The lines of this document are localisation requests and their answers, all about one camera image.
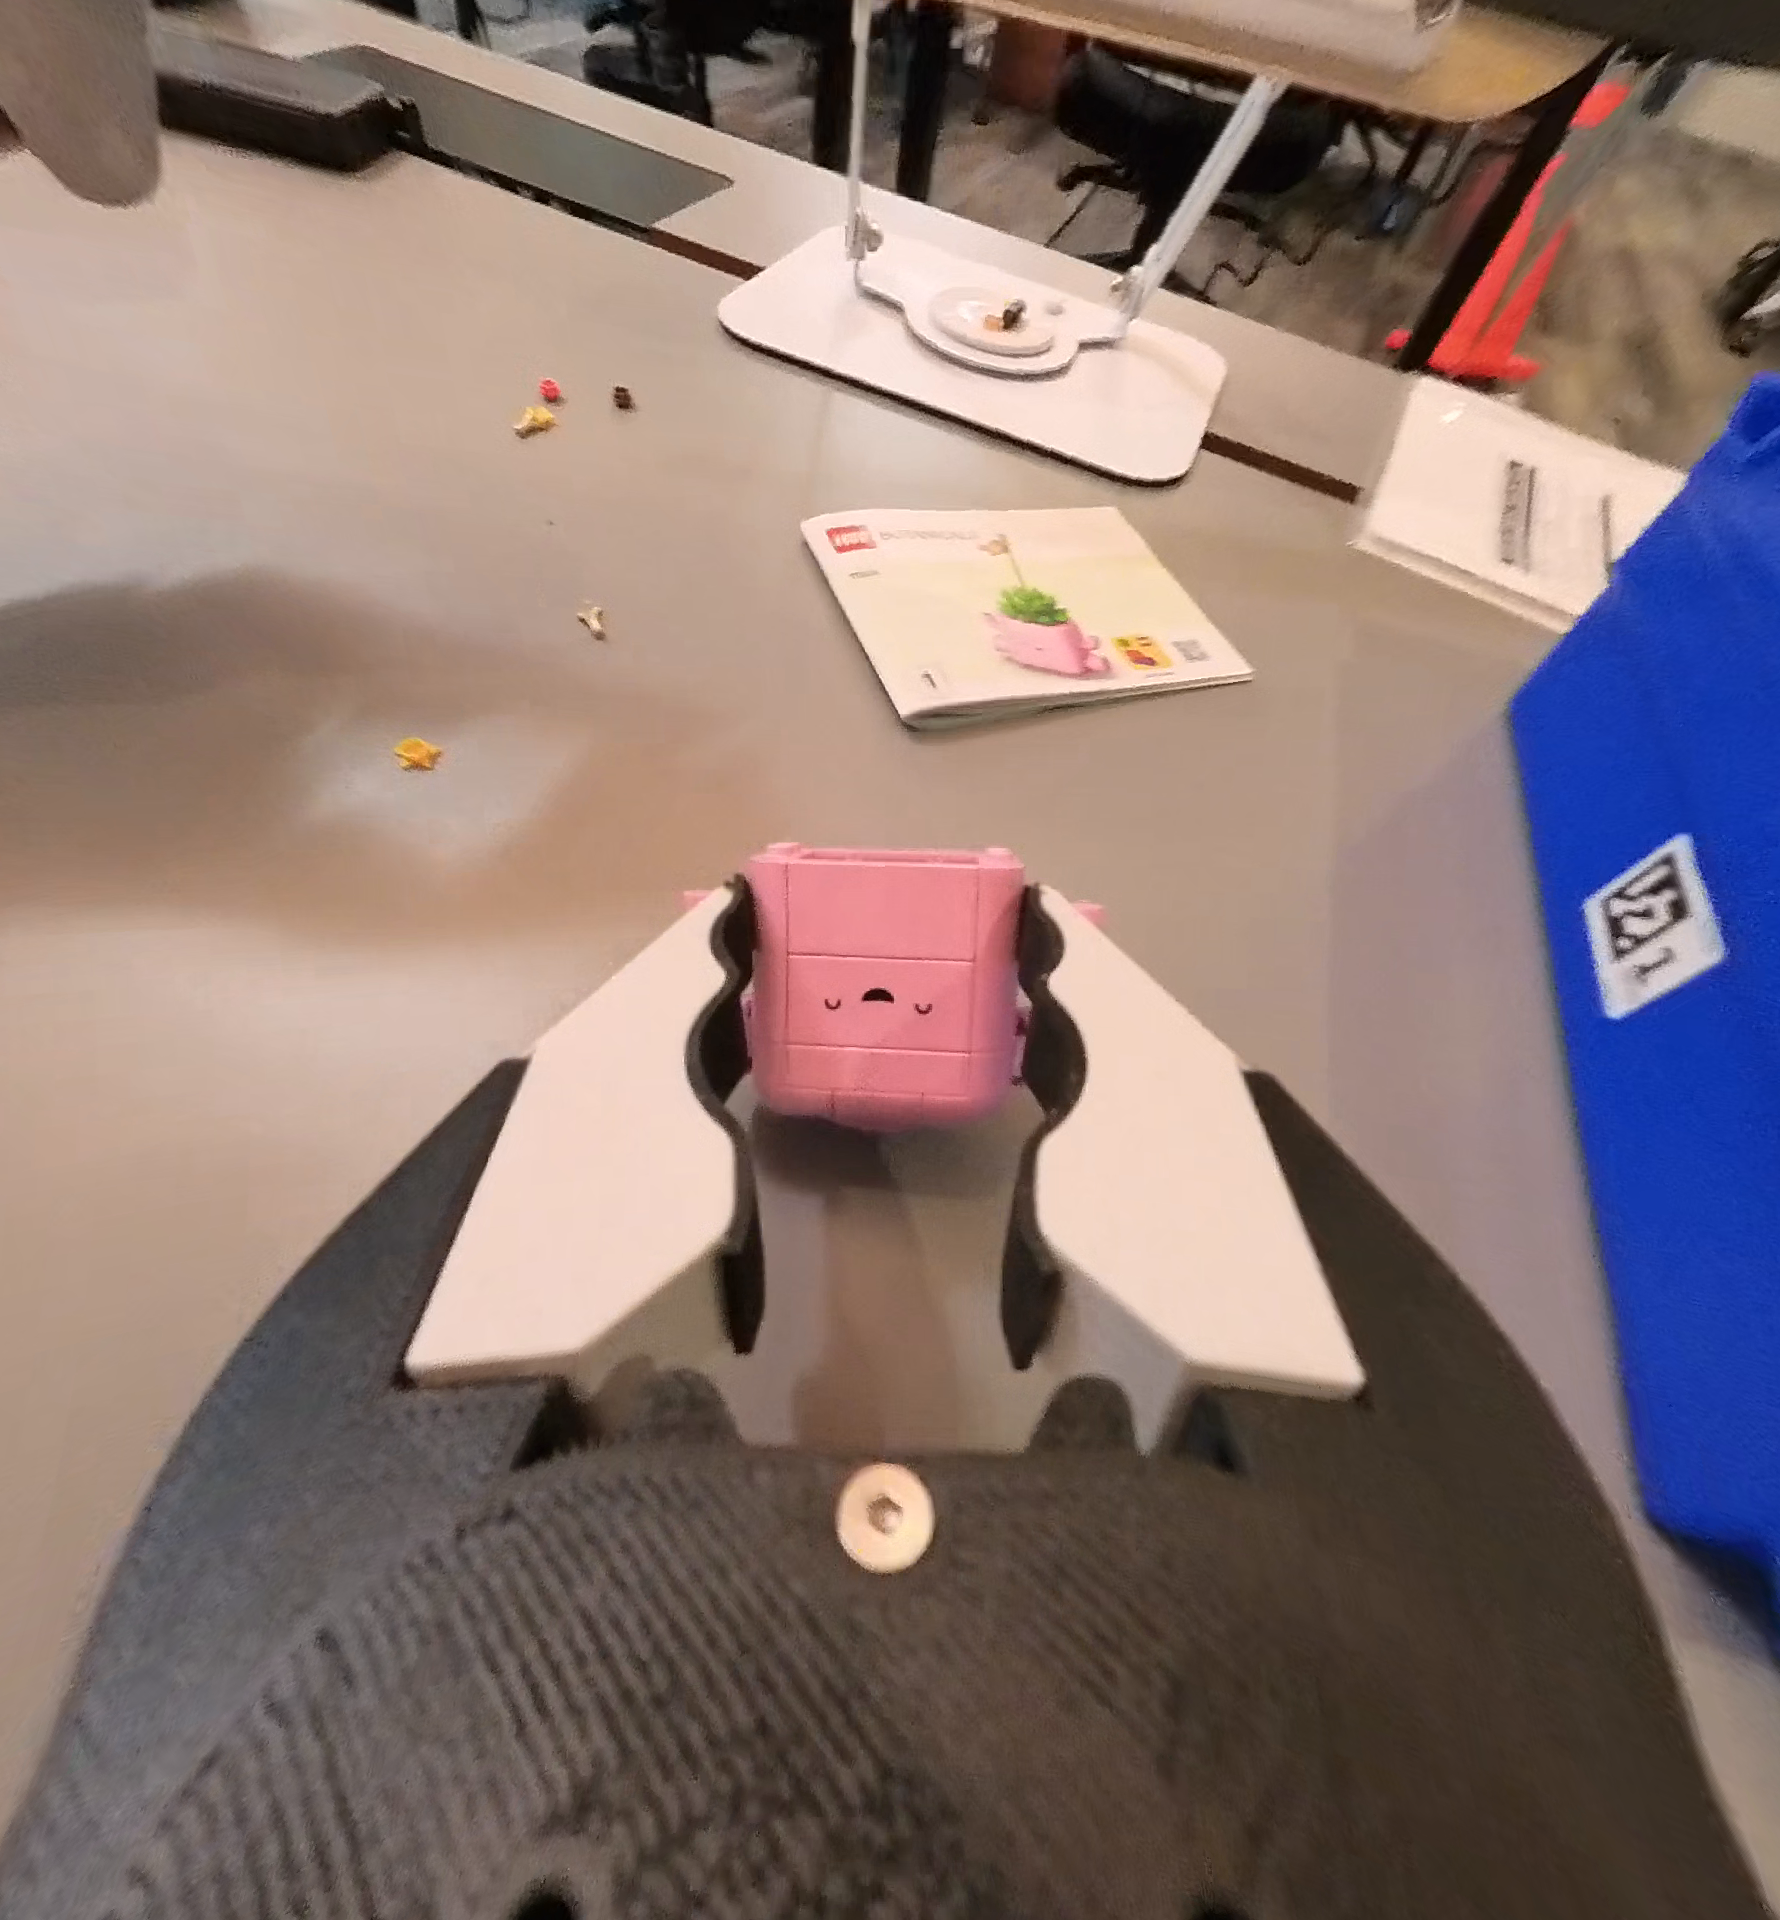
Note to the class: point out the black power bank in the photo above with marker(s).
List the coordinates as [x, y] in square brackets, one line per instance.
[275, 96]

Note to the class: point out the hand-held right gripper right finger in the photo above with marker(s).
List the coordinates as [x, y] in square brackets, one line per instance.
[1191, 1215]

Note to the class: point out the orange star flower brick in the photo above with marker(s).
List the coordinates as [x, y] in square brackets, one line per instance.
[416, 754]

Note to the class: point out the printed paper in acrylic holder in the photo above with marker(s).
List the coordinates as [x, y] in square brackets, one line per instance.
[1508, 510]

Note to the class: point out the white book stand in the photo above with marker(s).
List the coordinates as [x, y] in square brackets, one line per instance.
[978, 390]

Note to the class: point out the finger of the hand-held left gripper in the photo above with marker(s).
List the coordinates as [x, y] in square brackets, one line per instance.
[89, 88]

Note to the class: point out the toy brick instruction booklet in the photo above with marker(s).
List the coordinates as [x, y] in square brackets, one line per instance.
[978, 599]

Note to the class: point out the pink toy brick pot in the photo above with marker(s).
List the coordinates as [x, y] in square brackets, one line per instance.
[872, 975]

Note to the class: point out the black office chair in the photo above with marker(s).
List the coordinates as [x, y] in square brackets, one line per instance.
[1176, 133]

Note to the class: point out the orange traffic cone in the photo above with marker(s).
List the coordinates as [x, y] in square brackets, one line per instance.
[1534, 254]

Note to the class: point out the blue plastic bin white label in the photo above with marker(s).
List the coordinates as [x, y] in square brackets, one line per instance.
[1700, 1127]

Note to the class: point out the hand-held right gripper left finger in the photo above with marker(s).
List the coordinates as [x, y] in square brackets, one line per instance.
[576, 1201]

